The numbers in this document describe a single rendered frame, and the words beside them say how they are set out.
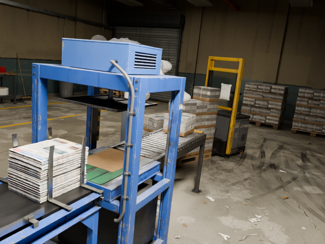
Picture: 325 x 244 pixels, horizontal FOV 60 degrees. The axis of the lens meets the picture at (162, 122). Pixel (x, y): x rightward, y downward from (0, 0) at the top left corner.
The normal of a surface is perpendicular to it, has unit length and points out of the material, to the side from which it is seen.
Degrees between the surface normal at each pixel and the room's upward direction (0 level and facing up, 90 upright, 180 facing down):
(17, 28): 90
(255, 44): 90
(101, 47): 90
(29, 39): 90
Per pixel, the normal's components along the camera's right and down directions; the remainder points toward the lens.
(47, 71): -0.47, 0.14
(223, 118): -0.74, 0.07
